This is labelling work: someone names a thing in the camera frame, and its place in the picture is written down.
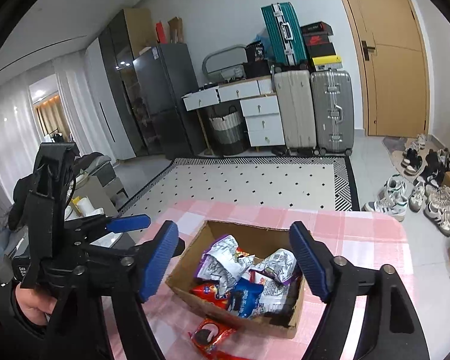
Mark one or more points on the person's left hand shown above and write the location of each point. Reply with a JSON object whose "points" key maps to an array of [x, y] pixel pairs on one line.
{"points": [[36, 304]]}

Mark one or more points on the stacked shoe boxes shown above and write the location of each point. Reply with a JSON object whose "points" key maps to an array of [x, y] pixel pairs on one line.
{"points": [[319, 48]]}

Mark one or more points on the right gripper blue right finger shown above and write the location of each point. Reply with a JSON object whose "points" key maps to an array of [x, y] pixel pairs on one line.
{"points": [[314, 260]]}

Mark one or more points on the woven laundry basket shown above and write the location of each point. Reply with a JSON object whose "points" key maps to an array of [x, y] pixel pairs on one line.
{"points": [[229, 131]]}

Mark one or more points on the red oreo snack pack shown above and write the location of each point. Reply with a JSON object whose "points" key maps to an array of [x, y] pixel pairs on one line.
{"points": [[209, 335]]}

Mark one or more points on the arched mirror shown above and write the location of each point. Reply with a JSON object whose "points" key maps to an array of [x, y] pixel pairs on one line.
{"points": [[225, 64]]}

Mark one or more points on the blue oreo snack pack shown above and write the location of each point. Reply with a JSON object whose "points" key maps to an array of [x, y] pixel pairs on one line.
{"points": [[244, 298]]}

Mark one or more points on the black refrigerator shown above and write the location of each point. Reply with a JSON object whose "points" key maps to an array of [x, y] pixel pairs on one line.
{"points": [[165, 74]]}

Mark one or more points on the wooden door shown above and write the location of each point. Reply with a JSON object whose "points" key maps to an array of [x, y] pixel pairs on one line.
{"points": [[392, 66]]}

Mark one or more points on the dotted floor rug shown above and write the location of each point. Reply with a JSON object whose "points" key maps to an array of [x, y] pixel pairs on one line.
{"points": [[293, 182]]}

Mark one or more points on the red chips snack bag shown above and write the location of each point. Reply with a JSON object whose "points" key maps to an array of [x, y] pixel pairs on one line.
{"points": [[209, 291]]}

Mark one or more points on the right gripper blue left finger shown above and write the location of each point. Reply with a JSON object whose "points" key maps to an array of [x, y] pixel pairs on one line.
{"points": [[154, 258]]}

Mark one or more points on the silver suitcase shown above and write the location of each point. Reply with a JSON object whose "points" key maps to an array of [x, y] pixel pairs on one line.
{"points": [[333, 111]]}

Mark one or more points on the dark glass cabinet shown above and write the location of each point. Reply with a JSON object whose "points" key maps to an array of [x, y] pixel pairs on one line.
{"points": [[121, 42]]}

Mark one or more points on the white noodle snack bag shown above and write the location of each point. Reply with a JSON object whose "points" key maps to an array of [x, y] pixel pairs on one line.
{"points": [[276, 298]]}

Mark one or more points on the white curtain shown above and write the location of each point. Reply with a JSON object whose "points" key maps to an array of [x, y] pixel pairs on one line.
{"points": [[20, 136]]}

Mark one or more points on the beige suitcase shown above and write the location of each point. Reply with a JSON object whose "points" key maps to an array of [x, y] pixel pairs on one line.
{"points": [[293, 91]]}

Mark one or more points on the teal suitcase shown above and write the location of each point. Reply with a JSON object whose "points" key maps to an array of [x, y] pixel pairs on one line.
{"points": [[285, 35]]}

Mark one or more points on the purple silver snack bag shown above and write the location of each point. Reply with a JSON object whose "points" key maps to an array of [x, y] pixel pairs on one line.
{"points": [[224, 263]]}

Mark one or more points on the white drawer desk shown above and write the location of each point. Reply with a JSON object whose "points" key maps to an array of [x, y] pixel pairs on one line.
{"points": [[259, 106]]}

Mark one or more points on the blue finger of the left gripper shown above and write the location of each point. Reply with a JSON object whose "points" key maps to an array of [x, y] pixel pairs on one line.
{"points": [[128, 224], [125, 247]]}

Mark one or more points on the SF cardboard box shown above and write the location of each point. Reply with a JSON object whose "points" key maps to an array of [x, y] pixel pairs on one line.
{"points": [[243, 275]]}

